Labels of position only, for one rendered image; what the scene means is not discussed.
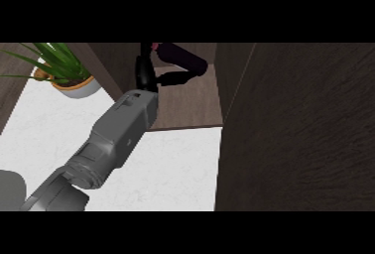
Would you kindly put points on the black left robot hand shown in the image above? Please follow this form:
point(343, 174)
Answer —
point(145, 76)

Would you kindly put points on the dark wine bottle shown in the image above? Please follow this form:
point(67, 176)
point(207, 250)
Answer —
point(188, 59)

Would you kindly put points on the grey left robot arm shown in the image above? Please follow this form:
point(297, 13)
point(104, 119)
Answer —
point(122, 125)

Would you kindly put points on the brown wooden cabinet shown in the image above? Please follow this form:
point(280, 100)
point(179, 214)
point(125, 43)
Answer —
point(188, 105)

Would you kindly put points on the dark brown cabinet door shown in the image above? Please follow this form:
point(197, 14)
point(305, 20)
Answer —
point(303, 132)

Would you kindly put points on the green plant in white pot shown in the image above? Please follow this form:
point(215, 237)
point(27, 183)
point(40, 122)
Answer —
point(69, 77)

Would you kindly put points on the brown wooden panel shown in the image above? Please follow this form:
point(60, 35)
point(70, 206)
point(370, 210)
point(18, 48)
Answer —
point(12, 86)

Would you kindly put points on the grey rounded robot part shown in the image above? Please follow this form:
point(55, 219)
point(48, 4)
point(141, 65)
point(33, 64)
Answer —
point(11, 191)

